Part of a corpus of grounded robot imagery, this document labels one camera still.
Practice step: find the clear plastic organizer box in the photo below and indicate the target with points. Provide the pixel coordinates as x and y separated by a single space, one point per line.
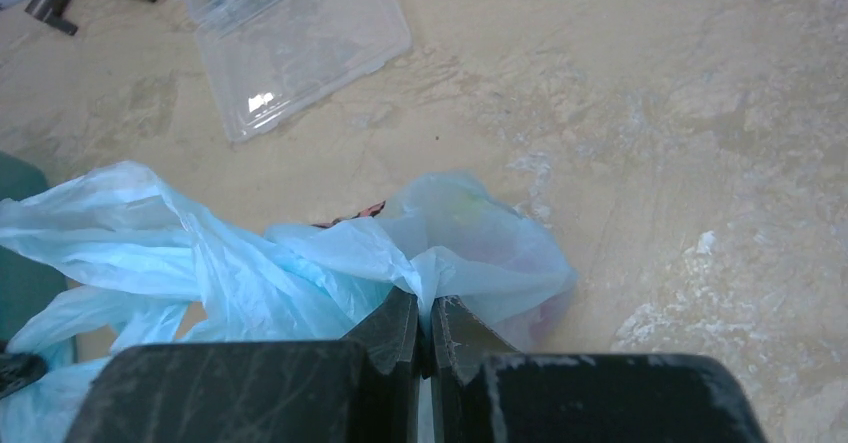
266 60

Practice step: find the teal plastic tub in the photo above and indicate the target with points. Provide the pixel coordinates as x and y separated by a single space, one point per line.
30 290

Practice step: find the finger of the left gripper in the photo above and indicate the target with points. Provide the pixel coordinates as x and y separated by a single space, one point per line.
19 370

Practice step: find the light blue plastic bag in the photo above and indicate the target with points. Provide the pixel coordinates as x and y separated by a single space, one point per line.
158 267

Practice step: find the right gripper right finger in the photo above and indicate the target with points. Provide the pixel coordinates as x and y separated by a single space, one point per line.
485 390

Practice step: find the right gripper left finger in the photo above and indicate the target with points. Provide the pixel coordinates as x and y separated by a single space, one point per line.
361 387

